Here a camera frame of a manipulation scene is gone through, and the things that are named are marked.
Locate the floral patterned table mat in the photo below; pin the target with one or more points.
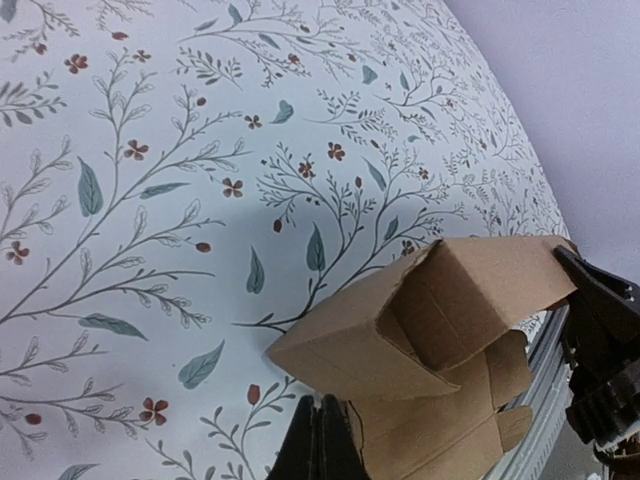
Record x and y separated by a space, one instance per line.
181 180

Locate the brown cardboard paper box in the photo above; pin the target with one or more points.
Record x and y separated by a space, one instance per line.
425 355

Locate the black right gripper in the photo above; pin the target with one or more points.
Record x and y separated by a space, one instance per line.
600 342

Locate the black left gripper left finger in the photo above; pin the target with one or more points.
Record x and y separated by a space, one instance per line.
298 457

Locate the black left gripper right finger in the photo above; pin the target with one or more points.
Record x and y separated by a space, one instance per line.
340 458

